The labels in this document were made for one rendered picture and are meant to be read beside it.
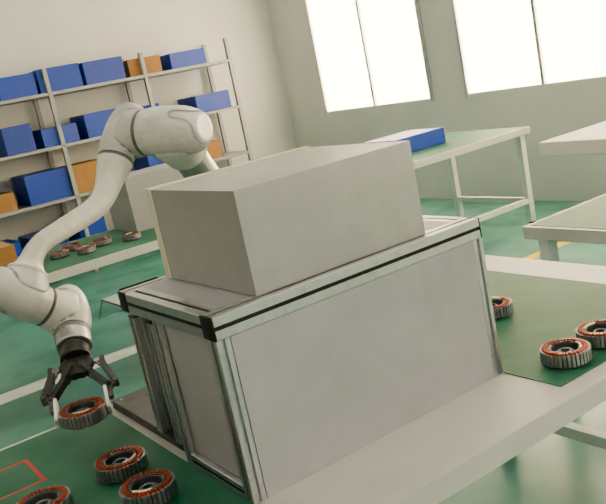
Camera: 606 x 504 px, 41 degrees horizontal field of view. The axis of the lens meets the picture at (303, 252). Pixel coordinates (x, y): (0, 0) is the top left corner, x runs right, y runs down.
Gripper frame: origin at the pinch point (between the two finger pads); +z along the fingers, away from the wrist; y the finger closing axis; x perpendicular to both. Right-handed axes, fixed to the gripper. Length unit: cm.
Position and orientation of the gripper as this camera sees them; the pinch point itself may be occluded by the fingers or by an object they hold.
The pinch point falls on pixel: (83, 411)
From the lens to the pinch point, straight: 198.5
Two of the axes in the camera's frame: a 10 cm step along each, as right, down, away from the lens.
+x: -0.6, -7.4, -6.6
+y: -9.5, 2.5, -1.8
